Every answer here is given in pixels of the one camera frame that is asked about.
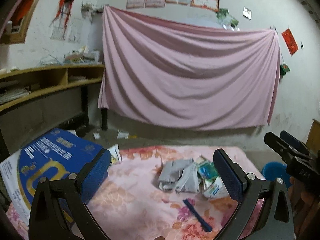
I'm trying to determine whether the blue plastic comb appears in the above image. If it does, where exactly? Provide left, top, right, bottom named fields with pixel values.
left=183, top=199, right=213, bottom=232

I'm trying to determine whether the grey crumpled paper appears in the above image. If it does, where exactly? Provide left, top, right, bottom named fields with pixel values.
left=158, top=159, right=200, bottom=193

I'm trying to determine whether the pink hanging wall sheet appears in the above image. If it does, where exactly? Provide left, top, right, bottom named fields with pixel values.
left=98, top=6, right=280, bottom=131

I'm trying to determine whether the red paper wall decoration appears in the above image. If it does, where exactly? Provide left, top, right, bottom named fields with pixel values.
left=281, top=28, right=298, bottom=56

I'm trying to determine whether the white printed wrapper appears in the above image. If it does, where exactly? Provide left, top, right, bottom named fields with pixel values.
left=202, top=177, right=229, bottom=199

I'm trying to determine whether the wooden cabinet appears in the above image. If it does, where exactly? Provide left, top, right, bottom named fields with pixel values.
left=306, top=119, right=320, bottom=153

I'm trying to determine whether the floral pink blanket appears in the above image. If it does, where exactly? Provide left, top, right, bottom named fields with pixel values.
left=7, top=146, right=237, bottom=239

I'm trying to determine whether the blue cardboard box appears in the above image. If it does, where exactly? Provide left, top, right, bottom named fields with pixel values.
left=1, top=128, right=121, bottom=224

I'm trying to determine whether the red tassel wall ornament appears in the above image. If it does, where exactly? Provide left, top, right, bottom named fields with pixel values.
left=52, top=0, right=74, bottom=33

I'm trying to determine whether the green blue snack wrapper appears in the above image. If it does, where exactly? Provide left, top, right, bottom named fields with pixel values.
left=196, top=156, right=219, bottom=181

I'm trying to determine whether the blue plastic bin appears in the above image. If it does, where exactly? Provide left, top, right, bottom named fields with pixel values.
left=261, top=161, right=292, bottom=189

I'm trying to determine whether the wooden wall shelf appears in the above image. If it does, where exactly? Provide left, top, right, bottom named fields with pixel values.
left=0, top=63, right=106, bottom=136

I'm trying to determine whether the stack of books papers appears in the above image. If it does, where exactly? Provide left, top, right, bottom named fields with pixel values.
left=64, top=45, right=100, bottom=64

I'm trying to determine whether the person right hand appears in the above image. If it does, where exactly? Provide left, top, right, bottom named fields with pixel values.
left=288, top=177, right=319, bottom=208

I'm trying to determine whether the green red wall hanging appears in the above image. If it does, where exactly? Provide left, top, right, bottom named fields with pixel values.
left=280, top=64, right=290, bottom=76

